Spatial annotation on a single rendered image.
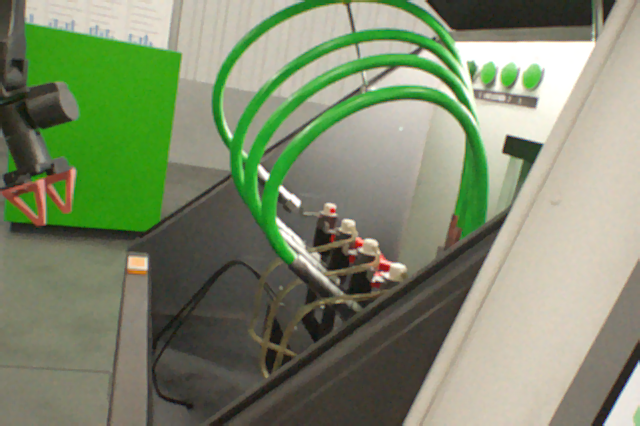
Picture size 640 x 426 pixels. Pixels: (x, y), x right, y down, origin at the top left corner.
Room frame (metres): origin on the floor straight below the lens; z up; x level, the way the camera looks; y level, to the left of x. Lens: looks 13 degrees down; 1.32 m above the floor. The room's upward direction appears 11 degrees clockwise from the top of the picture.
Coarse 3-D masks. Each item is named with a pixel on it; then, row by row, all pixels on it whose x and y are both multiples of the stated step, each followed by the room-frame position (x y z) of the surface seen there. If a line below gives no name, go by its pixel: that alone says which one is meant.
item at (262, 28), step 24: (312, 0) 0.77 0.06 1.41; (336, 0) 0.77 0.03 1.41; (360, 0) 0.79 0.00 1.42; (384, 0) 0.79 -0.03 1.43; (264, 24) 0.75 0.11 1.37; (432, 24) 0.82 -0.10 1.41; (240, 48) 0.74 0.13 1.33; (456, 48) 0.83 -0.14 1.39; (216, 96) 0.74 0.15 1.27; (216, 120) 0.74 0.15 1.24; (456, 216) 0.85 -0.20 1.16
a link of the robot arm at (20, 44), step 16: (0, 0) 0.96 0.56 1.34; (16, 0) 0.97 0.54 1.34; (0, 16) 0.96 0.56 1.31; (16, 16) 0.97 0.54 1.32; (0, 32) 0.96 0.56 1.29; (16, 32) 0.98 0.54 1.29; (0, 48) 0.95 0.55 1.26; (16, 48) 0.98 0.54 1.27; (0, 64) 0.95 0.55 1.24; (16, 64) 1.00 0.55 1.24; (16, 80) 0.99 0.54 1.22
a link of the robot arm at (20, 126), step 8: (24, 96) 0.98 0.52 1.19; (0, 104) 0.98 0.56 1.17; (8, 104) 0.97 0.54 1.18; (16, 104) 0.97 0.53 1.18; (24, 104) 0.98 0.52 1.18; (0, 112) 0.96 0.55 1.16; (8, 112) 0.96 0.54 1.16; (16, 112) 0.96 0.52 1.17; (24, 112) 0.97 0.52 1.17; (0, 120) 0.96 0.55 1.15; (8, 120) 0.96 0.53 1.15; (16, 120) 0.96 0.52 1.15; (24, 120) 0.97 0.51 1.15; (32, 120) 0.97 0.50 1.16; (0, 128) 0.97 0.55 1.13; (8, 128) 0.96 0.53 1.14; (16, 128) 0.96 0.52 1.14; (24, 128) 0.96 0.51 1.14; (32, 128) 0.98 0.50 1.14; (8, 136) 0.96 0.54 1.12
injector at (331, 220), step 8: (328, 216) 0.78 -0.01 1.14; (336, 216) 0.79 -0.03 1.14; (320, 224) 0.78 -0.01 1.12; (336, 224) 0.79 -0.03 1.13; (320, 232) 0.78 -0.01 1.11; (304, 240) 0.78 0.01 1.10; (320, 240) 0.78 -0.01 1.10; (328, 240) 0.78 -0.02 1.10; (320, 256) 0.78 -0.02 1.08; (328, 256) 0.79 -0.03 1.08; (312, 296) 0.78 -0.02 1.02; (312, 312) 0.79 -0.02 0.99; (304, 320) 0.79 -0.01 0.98; (312, 320) 0.79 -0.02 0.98
